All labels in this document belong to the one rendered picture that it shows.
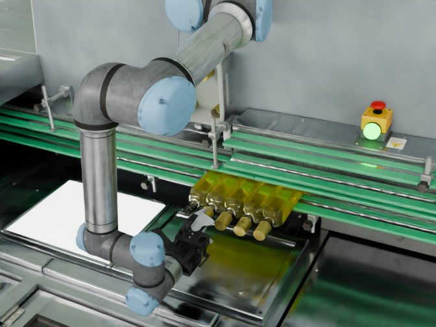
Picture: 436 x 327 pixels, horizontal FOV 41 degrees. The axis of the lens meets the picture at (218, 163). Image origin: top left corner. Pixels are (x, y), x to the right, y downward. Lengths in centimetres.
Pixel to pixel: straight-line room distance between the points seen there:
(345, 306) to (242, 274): 28
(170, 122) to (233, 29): 33
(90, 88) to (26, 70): 113
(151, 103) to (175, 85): 6
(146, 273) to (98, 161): 28
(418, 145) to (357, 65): 28
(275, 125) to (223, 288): 50
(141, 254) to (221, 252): 45
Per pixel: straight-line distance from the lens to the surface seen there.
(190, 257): 148
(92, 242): 137
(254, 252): 169
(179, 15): 148
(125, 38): 201
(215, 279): 161
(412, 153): 163
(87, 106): 117
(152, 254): 130
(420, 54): 163
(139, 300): 137
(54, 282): 174
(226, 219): 159
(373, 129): 163
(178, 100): 110
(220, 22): 133
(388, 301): 163
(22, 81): 226
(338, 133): 170
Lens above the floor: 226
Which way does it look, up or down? 48 degrees down
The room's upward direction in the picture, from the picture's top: 136 degrees counter-clockwise
